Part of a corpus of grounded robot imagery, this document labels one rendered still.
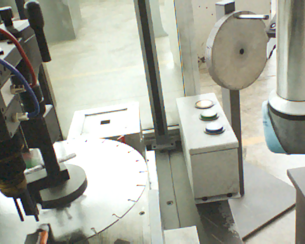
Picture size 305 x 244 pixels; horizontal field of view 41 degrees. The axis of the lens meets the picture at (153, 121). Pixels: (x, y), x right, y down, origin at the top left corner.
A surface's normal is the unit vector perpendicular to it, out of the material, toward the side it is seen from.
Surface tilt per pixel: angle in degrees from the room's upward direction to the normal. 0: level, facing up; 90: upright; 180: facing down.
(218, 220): 0
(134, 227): 0
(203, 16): 92
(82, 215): 0
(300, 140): 98
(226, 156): 90
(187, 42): 90
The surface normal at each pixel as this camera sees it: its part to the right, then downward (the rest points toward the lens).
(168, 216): -0.14, -0.88
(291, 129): -0.49, 0.58
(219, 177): 0.05, 0.45
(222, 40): 0.53, 0.25
